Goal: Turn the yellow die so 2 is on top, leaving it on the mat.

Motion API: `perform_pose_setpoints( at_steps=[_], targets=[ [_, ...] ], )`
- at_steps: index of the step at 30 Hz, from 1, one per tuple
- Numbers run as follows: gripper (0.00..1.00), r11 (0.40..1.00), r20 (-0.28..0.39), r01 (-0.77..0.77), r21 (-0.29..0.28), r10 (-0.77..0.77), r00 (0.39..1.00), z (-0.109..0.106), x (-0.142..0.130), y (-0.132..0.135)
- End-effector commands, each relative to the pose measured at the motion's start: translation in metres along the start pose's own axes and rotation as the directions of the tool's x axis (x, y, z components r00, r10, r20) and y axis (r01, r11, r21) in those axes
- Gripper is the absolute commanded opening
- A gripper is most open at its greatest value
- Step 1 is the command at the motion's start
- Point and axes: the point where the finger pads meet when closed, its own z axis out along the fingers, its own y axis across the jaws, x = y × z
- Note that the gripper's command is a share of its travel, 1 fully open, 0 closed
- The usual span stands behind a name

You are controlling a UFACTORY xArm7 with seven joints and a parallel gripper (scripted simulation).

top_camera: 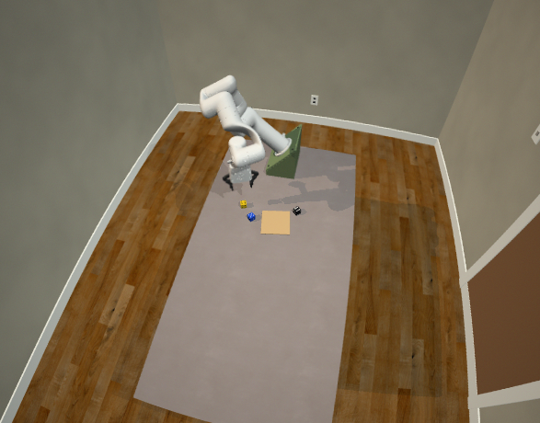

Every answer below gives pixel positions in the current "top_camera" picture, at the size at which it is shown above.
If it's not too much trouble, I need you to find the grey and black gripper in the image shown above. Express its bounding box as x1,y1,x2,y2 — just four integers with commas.
223,164,259,191

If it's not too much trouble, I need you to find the tan mat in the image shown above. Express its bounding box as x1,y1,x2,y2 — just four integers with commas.
260,211,290,234

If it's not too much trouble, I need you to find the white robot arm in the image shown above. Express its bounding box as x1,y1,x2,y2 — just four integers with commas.
200,75,292,168

